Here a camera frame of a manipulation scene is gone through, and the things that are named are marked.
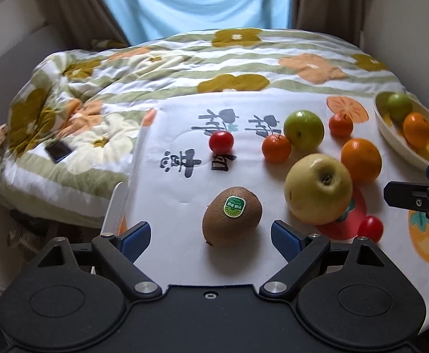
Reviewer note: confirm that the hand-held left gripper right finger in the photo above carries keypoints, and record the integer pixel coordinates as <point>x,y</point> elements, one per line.
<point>286,237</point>

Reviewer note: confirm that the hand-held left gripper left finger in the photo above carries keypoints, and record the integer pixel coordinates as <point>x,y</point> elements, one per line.
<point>137,238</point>

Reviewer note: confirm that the large yellow apple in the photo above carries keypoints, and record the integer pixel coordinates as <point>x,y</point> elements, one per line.
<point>310,200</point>

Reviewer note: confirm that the brown kiwi with green sticker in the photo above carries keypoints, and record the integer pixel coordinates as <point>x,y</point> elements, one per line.
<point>236,230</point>

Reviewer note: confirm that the white ceramic bowl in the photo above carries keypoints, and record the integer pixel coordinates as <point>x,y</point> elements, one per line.
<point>394,144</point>

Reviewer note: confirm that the large orange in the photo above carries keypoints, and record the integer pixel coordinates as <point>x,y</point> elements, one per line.
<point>361,161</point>

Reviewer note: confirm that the small mandarin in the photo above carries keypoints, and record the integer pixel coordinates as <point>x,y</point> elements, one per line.
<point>276,149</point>

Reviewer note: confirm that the small red-orange tomato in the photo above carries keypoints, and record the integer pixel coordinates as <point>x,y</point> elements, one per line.
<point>341,125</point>

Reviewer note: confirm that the large green apple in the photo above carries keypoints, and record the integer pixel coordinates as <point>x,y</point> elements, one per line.
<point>304,130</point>

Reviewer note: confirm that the medium orange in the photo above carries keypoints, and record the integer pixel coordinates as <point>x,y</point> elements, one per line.
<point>416,130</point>

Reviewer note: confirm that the red cherry tomato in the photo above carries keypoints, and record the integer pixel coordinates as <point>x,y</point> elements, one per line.
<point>370,228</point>
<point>221,141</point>

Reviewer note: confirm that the small green apple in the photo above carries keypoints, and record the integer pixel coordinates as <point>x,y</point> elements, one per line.
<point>400,104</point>

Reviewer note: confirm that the white persimmon print cloth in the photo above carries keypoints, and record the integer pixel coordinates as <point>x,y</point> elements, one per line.
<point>185,176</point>

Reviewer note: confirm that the black smartphone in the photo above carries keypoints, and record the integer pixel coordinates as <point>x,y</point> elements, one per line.
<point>58,151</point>

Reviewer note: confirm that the floral striped blanket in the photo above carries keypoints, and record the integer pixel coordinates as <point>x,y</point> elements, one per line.
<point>126,81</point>

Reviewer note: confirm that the brown curtain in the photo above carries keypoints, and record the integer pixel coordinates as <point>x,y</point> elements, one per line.
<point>324,3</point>
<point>75,7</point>

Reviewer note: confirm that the light blue hanging cloth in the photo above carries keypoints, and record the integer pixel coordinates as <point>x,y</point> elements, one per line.
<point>199,0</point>

